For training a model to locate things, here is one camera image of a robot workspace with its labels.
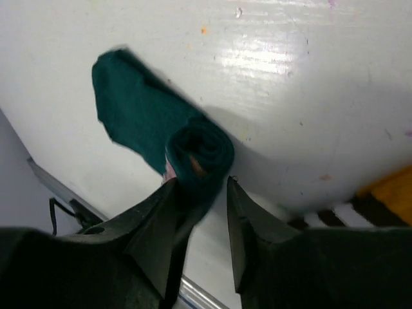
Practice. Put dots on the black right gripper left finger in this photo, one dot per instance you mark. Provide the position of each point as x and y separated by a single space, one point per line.
37 273

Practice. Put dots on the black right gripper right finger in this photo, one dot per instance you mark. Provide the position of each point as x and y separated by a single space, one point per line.
277 266

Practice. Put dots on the dark green reindeer sock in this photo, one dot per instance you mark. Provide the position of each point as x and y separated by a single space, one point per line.
176 139

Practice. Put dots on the mustard yellow striped sock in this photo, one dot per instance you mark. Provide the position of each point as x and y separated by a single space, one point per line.
385 203

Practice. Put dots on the aluminium table frame rail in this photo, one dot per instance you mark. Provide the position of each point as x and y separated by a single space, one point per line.
157 252

